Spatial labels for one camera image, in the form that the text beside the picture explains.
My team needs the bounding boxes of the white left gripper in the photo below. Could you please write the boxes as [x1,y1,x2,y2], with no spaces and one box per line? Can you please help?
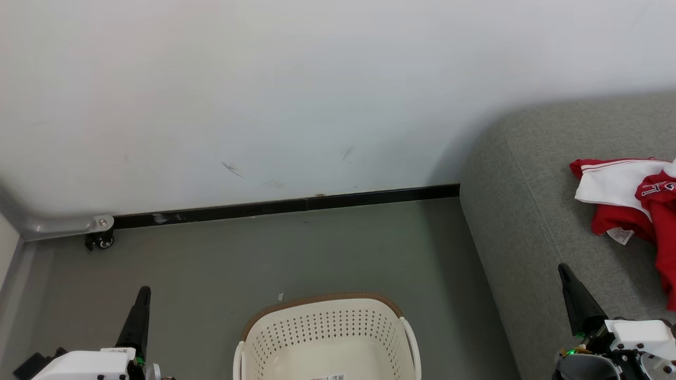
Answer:
[31,286,152,380]

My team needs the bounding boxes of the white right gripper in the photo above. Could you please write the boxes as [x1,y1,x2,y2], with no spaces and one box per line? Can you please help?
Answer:
[558,262,676,362]

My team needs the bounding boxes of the red basketball jersey with lettering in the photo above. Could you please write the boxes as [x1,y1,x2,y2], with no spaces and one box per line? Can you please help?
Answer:
[635,169,676,312]

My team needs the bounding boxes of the red and white garment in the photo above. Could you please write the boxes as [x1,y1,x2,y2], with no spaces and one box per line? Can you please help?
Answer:
[569,157,676,246]

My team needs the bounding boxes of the grey fabric sofa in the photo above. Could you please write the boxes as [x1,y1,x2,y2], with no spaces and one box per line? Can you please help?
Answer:
[459,92,676,380]

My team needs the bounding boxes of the black castor wheel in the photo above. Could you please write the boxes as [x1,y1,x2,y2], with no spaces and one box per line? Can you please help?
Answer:
[84,231,115,251]

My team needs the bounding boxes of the cream perforated laundry basket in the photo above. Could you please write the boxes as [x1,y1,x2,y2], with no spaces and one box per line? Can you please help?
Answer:
[233,293,422,380]

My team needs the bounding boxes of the silver metal frame bar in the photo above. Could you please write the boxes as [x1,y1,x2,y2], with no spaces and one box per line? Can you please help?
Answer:
[0,182,115,242]

